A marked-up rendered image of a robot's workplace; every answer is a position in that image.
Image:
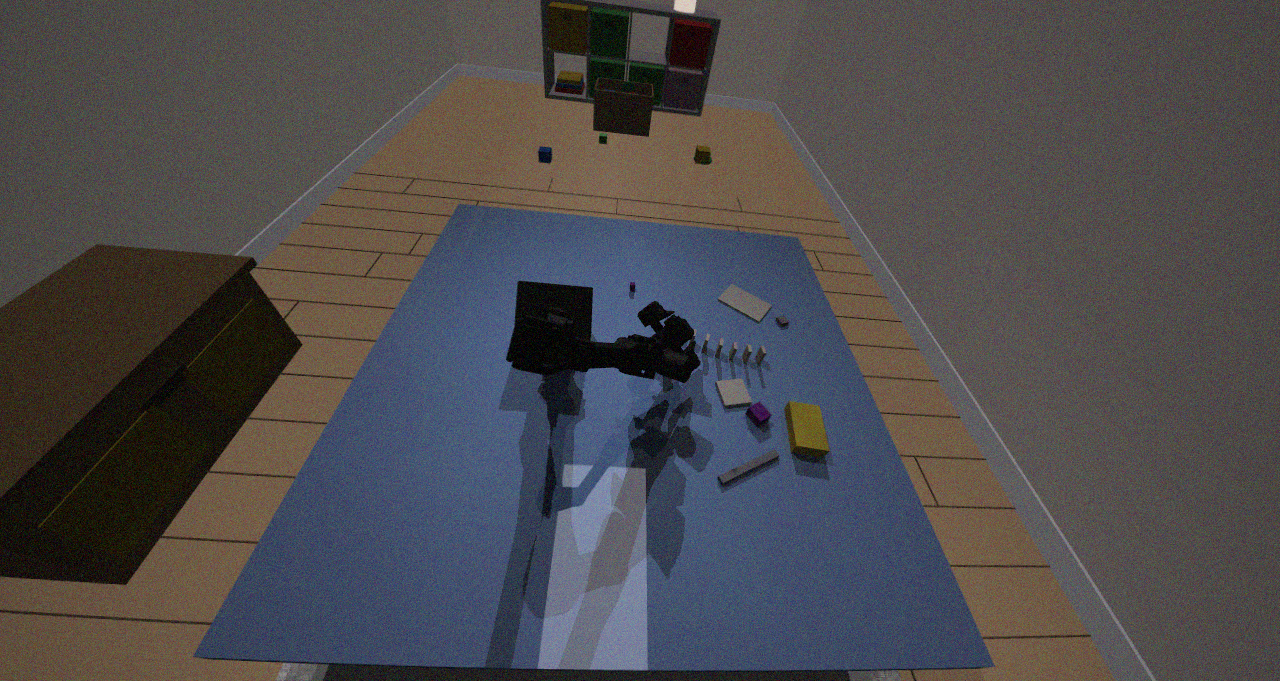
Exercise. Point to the small purple block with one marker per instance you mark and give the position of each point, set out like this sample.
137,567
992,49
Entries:
758,414

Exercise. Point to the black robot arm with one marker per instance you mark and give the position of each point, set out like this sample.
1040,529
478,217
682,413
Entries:
533,336

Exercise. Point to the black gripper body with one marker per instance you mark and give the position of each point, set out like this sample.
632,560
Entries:
649,316

